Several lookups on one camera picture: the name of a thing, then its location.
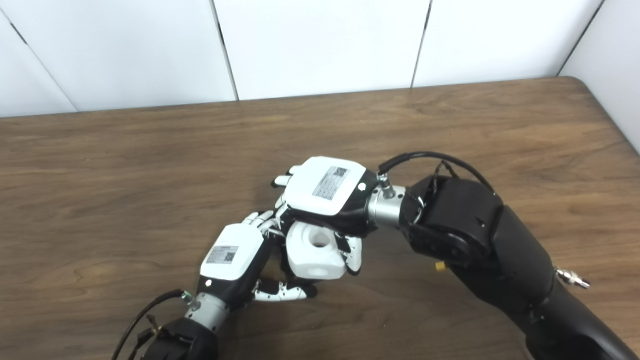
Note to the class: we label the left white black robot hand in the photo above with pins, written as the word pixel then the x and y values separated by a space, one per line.
pixel 230 255

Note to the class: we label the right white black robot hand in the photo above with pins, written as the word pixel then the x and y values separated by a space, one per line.
pixel 325 187

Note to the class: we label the white polyhedral block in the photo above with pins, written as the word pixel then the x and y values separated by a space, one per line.
pixel 315 260

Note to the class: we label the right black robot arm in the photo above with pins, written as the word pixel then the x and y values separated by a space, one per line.
pixel 490 235

